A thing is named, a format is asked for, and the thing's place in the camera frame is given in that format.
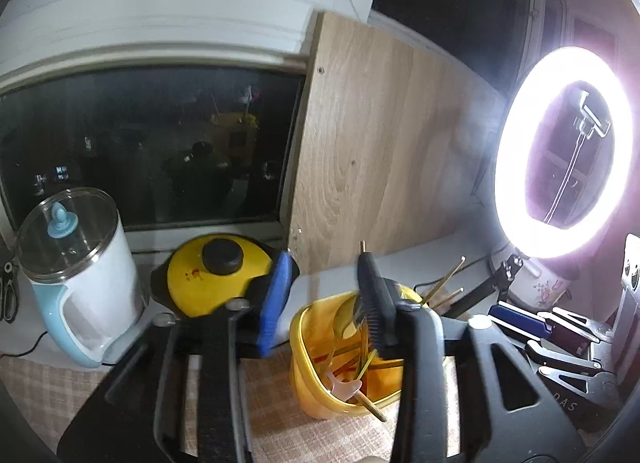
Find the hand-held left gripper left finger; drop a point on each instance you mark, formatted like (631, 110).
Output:
(275, 303)

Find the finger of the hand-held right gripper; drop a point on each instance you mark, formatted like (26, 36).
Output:
(520, 320)
(565, 358)

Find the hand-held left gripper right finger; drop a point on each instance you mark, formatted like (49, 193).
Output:
(375, 303)

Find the metal spoon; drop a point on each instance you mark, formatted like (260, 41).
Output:
(347, 318)

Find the yellow plastic container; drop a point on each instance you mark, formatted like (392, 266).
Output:
(310, 373)

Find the clear plastic spoon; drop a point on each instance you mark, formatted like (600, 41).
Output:
(345, 387)

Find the white floral cooker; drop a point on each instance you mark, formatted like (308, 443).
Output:
(542, 288)

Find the black tripod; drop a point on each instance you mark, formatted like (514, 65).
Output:
(500, 278)

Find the black pot with yellow lid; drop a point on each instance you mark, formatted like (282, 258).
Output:
(195, 273)

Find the light wood panel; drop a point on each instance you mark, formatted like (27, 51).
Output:
(390, 143)

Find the white and blue electric kettle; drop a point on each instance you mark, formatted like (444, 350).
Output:
(100, 283)

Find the phone holder on gooseneck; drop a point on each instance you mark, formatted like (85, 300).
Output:
(590, 118)

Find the white window frame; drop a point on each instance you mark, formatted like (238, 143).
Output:
(150, 8)

